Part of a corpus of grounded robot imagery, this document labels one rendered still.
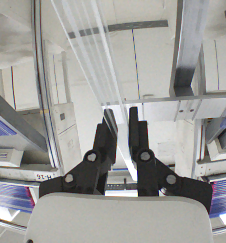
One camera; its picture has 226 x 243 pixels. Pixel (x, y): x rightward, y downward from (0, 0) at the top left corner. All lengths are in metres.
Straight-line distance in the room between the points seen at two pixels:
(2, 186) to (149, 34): 2.26
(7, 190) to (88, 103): 1.56
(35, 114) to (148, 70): 1.60
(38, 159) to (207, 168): 0.94
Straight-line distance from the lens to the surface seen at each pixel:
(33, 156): 1.02
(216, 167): 0.78
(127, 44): 2.16
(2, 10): 0.69
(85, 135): 2.25
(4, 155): 0.89
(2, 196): 1.11
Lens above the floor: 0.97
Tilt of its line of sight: 11 degrees up
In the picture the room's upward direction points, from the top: 174 degrees clockwise
